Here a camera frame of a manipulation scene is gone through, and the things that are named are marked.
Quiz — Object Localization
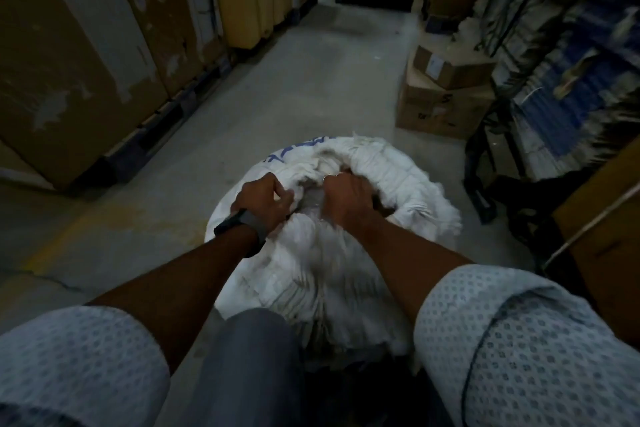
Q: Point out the person's right hand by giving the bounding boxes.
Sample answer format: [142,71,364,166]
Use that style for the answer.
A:
[320,170,385,236]

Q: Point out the person's left hand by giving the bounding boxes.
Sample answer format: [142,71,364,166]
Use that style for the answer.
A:
[230,173,297,238]

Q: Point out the white woven sack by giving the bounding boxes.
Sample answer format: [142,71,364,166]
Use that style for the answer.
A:
[205,132,463,358]

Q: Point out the person's left forearm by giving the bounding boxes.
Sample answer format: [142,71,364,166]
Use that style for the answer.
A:
[86,228,263,376]

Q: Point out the person's right forearm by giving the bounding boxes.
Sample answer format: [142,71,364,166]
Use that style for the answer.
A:
[345,211,476,328]

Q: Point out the black wrist watch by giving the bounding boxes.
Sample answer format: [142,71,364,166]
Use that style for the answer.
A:
[213,209,267,258]

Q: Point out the wide brown cardboard box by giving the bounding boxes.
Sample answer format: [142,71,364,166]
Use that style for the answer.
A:
[395,64,497,140]

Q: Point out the dark blue pallet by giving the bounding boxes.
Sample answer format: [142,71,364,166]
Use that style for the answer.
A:
[102,55,237,179]

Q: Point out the black metal rack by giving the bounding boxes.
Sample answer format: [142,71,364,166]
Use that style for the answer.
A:
[461,0,640,272]

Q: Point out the small labelled cardboard box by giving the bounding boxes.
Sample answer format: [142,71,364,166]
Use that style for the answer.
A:
[412,43,497,90]

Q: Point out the grey trousers leg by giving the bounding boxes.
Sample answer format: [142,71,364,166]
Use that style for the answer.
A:
[189,308,312,427]

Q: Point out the tall cardboard box with round marks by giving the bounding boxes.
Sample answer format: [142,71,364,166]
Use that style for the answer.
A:
[104,0,230,98]

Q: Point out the light patterned shirt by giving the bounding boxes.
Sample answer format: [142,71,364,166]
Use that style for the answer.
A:
[0,264,640,427]

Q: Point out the huge torn cardboard box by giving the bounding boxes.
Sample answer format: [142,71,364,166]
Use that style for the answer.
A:
[0,0,169,190]

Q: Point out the stacks of blue white packets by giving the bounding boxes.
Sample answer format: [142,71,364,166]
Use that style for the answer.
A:
[472,0,640,184]

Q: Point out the strapped cardboard box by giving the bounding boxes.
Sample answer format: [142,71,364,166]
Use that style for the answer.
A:
[542,135,640,340]

